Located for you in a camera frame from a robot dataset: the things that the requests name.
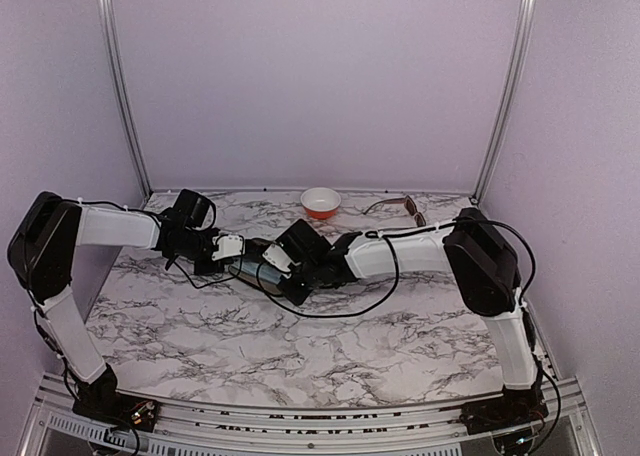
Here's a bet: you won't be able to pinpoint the black woven glasses case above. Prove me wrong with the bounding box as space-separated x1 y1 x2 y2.
227 257 284 297

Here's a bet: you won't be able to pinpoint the light blue cleaning cloth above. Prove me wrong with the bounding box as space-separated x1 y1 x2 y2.
239 261 282 285

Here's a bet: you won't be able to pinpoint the brown striped glasses case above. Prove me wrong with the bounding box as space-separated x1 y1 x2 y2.
243 237 273 263

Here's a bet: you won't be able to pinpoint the brown translucent sunglasses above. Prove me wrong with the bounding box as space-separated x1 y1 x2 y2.
363 195 426 227

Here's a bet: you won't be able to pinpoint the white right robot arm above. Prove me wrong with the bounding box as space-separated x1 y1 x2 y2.
263 207 543 424

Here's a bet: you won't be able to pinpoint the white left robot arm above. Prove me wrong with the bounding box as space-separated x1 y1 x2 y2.
7 190 244 421

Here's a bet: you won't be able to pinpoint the white bowl orange outside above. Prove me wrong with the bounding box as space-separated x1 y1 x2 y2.
300 187 342 220

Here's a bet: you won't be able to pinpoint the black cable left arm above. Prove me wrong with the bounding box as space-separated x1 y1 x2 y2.
24 200 241 291

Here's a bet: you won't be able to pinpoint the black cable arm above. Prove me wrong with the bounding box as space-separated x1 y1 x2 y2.
24 200 241 291
254 218 536 320

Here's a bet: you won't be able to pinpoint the aluminium frame rail back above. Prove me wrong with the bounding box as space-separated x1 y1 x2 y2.
148 185 476 195

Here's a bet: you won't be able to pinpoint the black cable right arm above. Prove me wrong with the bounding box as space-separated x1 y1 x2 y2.
254 218 536 320

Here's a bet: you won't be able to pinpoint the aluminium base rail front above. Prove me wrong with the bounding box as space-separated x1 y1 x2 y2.
18 374 602 455

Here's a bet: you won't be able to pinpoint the aluminium frame post left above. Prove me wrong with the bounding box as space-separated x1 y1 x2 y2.
98 0 152 200

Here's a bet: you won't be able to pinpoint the aluminium frame post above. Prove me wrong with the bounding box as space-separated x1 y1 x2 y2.
472 0 537 203
98 0 152 200

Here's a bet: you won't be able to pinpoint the aluminium frame post right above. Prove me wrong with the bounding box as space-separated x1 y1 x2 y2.
472 0 537 203

